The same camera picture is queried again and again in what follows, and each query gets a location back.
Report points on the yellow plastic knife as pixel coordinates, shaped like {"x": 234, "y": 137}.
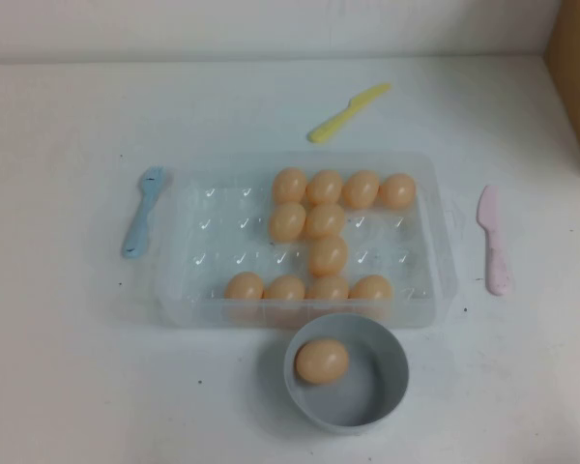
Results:
{"x": 340, "y": 118}

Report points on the grey-blue round bowl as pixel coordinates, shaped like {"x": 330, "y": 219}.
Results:
{"x": 367, "y": 386}

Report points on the pink plastic knife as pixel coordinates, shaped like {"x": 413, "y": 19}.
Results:
{"x": 494, "y": 241}

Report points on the peach plastic egg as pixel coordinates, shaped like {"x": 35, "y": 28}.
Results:
{"x": 290, "y": 184}
{"x": 325, "y": 186}
{"x": 322, "y": 361}
{"x": 371, "y": 289}
{"x": 397, "y": 190}
{"x": 243, "y": 286}
{"x": 325, "y": 221}
{"x": 284, "y": 288}
{"x": 288, "y": 220}
{"x": 361, "y": 188}
{"x": 327, "y": 288}
{"x": 328, "y": 254}

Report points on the clear plastic egg box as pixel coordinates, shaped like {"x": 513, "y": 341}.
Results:
{"x": 212, "y": 232}

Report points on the light blue plastic fork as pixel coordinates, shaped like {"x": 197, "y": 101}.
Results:
{"x": 141, "y": 217}

